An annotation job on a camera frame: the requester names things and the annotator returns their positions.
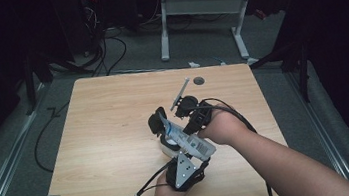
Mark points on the black stand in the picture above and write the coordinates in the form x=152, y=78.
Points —
x=30, y=92
x=304, y=75

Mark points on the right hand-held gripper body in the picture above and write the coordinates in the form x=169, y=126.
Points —
x=200, y=116

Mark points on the white plug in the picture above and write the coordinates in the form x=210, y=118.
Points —
x=194, y=64

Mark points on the white-framed desk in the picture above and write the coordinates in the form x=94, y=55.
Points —
x=204, y=5

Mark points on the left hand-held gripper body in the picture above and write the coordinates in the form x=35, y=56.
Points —
x=183, y=172

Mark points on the white and blue carton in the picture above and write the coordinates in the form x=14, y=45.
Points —
x=191, y=143

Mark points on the person's right hand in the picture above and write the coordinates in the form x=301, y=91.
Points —
x=225, y=128

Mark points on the glass jar with black lid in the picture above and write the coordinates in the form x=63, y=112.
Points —
x=157, y=122

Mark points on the small red object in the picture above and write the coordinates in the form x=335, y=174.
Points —
x=260, y=14

